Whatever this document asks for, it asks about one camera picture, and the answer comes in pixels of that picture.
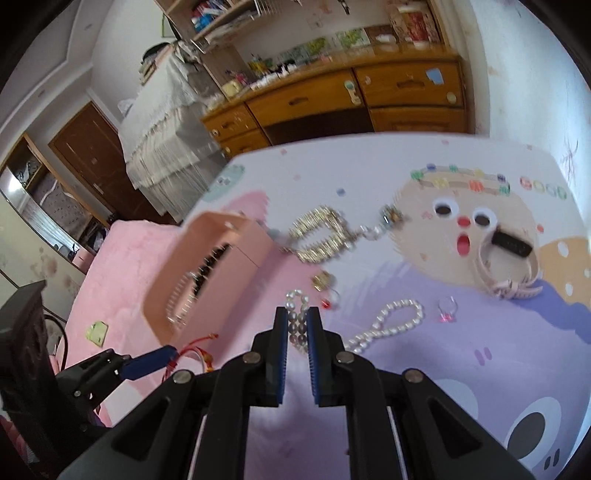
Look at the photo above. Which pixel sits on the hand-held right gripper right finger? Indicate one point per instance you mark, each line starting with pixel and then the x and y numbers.
pixel 315 364

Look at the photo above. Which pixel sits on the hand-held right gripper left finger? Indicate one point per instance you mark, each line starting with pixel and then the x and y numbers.
pixel 280 364

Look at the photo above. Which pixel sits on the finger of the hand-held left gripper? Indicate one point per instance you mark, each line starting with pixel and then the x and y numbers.
pixel 150 363

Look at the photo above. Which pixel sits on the pink jewelry box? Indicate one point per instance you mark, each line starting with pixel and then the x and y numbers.
pixel 207 272

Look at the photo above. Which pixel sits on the green paper scrap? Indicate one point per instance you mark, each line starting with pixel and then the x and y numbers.
pixel 97 333

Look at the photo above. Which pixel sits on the pink fluffy blanket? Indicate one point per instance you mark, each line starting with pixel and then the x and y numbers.
pixel 124 277

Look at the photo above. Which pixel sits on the cartoon printed mat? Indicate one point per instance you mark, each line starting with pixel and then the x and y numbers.
pixel 415 286

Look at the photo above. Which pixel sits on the glass door cabinet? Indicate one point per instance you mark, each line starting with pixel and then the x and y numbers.
pixel 39 207

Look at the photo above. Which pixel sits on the brown wooden door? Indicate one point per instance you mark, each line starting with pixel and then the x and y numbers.
pixel 92 161

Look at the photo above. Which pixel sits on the white cloth covered furniture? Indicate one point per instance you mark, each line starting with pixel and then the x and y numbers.
pixel 161 138

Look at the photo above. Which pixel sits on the black rectangular case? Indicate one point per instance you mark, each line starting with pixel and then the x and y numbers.
pixel 510 242

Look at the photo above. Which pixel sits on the wooden desk with drawers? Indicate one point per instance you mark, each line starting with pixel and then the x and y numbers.
pixel 323 99

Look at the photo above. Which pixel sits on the wooden bookshelf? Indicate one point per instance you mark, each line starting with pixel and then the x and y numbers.
pixel 207 21

